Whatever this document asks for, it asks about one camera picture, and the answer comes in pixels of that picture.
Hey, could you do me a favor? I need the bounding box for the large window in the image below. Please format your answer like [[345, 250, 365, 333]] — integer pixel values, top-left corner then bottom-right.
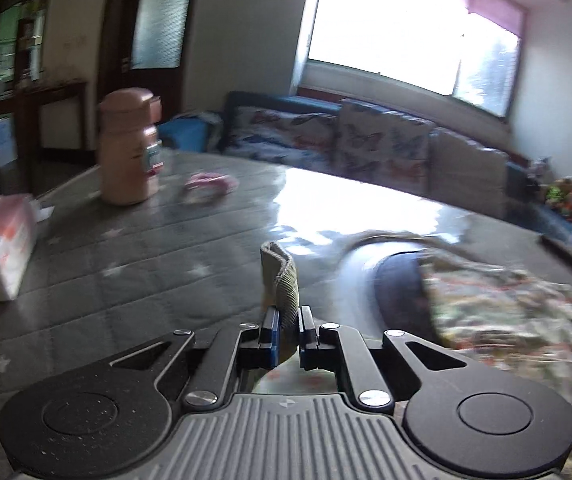
[[292, 0, 528, 122]]

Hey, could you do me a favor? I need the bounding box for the dark wooden side table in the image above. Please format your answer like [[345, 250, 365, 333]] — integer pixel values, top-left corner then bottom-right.
[[18, 80, 90, 163]]

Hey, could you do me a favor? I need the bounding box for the dark door with frosted glass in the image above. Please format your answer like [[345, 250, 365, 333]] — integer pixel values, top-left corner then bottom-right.
[[97, 0, 203, 111]]

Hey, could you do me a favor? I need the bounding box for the small pink hair tie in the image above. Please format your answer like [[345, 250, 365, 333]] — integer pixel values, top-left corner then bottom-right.
[[183, 172, 237, 206]]

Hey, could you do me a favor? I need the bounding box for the blue bag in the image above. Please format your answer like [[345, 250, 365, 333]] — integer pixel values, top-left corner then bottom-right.
[[158, 112, 223, 153]]

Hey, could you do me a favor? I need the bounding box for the plain beige cushion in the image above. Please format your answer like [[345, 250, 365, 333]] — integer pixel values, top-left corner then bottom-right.
[[427, 127, 513, 218]]

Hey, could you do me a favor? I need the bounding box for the square butterfly print cushion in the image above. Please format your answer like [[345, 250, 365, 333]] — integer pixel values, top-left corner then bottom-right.
[[335, 99, 436, 193]]

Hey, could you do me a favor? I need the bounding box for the blue sofa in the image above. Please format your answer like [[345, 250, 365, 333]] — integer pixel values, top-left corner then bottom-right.
[[222, 91, 572, 228]]

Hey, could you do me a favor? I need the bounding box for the colourful toy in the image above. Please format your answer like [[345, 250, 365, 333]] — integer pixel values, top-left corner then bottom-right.
[[526, 157, 572, 222]]

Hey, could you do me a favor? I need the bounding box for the wide butterfly print cushion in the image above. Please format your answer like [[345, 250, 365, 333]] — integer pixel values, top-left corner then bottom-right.
[[222, 105, 341, 173]]

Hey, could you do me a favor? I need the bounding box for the floral garment with ribbed cuff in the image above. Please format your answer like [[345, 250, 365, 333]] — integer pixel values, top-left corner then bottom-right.
[[251, 230, 572, 463]]

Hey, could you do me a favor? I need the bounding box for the dark wooden bookcase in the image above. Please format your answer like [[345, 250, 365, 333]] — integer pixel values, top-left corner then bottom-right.
[[0, 0, 58, 163]]

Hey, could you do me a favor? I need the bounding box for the pink thermos bottle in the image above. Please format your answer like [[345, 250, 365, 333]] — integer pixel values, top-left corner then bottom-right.
[[97, 88, 163, 206]]

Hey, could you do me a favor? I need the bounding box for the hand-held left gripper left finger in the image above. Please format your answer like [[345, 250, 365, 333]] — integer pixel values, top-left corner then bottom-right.
[[110, 306, 282, 409]]

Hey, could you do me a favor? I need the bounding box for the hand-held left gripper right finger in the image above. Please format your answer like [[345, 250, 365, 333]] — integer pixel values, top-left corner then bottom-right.
[[298, 305, 468, 409]]

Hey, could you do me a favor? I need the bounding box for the black remote control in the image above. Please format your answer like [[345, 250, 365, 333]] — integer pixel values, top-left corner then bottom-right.
[[540, 234, 572, 277]]

